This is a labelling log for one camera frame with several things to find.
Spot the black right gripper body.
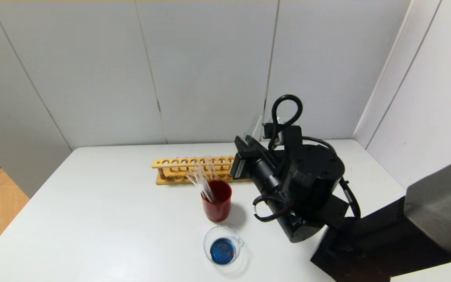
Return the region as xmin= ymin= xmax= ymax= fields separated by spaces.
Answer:
xmin=229 ymin=150 xmax=281 ymax=190

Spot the blue pigment test tube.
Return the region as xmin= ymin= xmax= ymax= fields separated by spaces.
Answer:
xmin=244 ymin=113 xmax=264 ymax=143

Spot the empty clear test tube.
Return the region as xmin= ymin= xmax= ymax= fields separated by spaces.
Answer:
xmin=197 ymin=161 xmax=214 ymax=198
xmin=186 ymin=168 xmax=212 ymax=202
xmin=191 ymin=164 xmax=213 ymax=201

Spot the wooden test tube rack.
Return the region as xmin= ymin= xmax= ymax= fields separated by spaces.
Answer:
xmin=151 ymin=155 xmax=252 ymax=185

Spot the red cup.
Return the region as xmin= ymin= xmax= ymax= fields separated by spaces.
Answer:
xmin=201 ymin=179 xmax=233 ymax=223

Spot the clear glass bowl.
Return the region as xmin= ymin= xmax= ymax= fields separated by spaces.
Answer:
xmin=203 ymin=224 xmax=245 ymax=267

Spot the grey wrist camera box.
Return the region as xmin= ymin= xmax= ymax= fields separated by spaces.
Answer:
xmin=229 ymin=151 xmax=248 ymax=179

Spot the black camera cable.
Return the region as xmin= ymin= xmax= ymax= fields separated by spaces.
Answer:
xmin=269 ymin=95 xmax=303 ymax=151

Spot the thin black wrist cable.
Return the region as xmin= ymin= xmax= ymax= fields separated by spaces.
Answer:
xmin=252 ymin=195 xmax=290 ymax=223

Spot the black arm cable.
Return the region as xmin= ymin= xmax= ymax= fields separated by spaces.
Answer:
xmin=303 ymin=136 xmax=362 ymax=219

